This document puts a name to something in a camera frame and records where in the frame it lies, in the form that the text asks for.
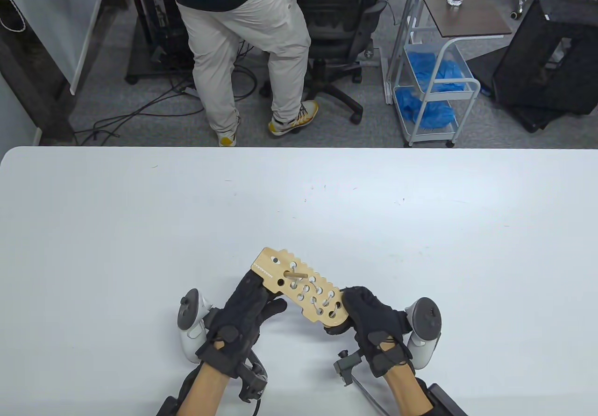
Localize person's right hand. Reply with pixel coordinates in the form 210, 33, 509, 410
325, 286, 416, 379

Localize person's left hand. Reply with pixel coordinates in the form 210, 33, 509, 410
195, 269, 288, 379

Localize white rope with wooden needle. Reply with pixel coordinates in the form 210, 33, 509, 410
283, 271, 344, 318

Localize wooden crocodile lacing toy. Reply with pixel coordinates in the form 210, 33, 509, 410
252, 247, 351, 329

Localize person's left forearm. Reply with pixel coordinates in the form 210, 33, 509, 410
177, 365, 229, 416

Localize person's right forearm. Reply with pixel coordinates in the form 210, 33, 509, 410
383, 365, 435, 416

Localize grey white handheld controller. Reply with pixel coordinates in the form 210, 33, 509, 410
177, 288, 215, 364
404, 297, 442, 370

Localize blue plastic bag pile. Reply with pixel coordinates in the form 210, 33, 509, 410
396, 88, 456, 129
407, 50, 470, 92

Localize white rolling cart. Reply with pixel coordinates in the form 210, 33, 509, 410
392, 37, 482, 148

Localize black rolling platform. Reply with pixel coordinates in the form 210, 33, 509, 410
125, 28, 197, 85

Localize black flat board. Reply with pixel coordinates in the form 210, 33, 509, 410
467, 46, 580, 134

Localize black office chair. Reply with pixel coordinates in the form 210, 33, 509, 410
259, 0, 391, 124

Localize black computer tower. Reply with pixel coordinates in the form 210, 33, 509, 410
135, 0, 194, 61

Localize dark wooden desk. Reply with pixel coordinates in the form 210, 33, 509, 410
0, 0, 131, 145

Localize brown top side table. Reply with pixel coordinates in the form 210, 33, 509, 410
383, 0, 513, 106

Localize white panel board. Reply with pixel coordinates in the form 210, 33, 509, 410
0, 0, 113, 95

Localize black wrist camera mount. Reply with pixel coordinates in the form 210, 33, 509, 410
238, 351, 269, 402
333, 350, 365, 386

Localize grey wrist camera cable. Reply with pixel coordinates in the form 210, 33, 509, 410
350, 374, 389, 416

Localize black forearm strap pack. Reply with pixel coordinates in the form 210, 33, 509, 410
416, 379, 468, 416
157, 369, 197, 416

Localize black floor cables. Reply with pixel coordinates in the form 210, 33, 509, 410
75, 61, 260, 146

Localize black mesh frame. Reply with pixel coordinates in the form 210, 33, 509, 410
493, 0, 598, 117

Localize white cable loop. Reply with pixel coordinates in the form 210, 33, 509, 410
0, 0, 26, 32

